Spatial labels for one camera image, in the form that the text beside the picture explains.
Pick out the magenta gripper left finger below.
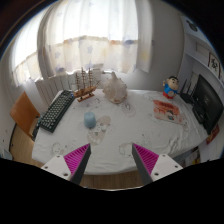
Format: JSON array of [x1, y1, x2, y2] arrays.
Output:
[[42, 144, 91, 185]]

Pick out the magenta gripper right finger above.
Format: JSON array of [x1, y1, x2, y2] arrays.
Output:
[[132, 143, 182, 185]]

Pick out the light blue computer mouse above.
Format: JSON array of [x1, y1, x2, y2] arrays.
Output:
[[84, 112, 96, 128]]

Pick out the red illustrated mouse pad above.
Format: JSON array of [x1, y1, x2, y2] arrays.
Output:
[[153, 100, 184, 124]]

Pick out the black computer monitor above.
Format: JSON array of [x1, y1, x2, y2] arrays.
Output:
[[192, 75, 224, 135]]

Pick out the black mechanical keyboard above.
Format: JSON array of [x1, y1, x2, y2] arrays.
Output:
[[38, 90, 75, 133]]

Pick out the white patterned tablecloth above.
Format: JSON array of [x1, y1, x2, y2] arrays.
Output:
[[32, 89, 207, 175]]

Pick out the wooden chair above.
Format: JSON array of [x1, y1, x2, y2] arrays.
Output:
[[8, 91, 42, 140]]

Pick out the wooden model sailing ship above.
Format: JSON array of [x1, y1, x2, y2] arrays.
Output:
[[74, 69, 100, 102]]

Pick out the white radiator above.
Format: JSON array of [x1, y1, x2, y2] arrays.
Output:
[[34, 68, 103, 107]]

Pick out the cartoon boy figurine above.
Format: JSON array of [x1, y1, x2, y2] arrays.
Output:
[[163, 76, 179, 99]]

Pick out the framed calligraphy picture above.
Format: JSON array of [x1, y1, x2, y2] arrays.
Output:
[[208, 53, 221, 78]]

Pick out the sheer white curtain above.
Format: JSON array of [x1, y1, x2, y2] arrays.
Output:
[[10, 0, 154, 87]]

